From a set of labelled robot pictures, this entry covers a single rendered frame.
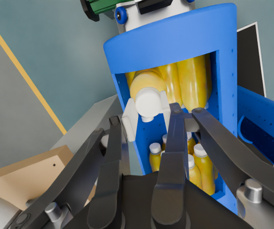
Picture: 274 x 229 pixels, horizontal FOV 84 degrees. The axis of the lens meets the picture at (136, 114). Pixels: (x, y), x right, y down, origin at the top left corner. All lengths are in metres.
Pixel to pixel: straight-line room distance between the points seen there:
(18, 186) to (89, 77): 1.11
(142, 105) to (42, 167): 0.57
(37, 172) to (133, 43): 0.62
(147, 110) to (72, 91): 1.56
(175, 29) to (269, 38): 1.55
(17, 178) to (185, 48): 0.75
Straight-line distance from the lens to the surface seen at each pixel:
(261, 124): 0.99
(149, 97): 0.21
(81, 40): 1.62
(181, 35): 0.27
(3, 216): 0.70
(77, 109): 1.80
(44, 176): 0.74
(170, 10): 0.58
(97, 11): 0.65
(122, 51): 0.29
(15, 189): 0.86
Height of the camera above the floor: 1.50
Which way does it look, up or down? 66 degrees down
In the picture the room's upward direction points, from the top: 168 degrees counter-clockwise
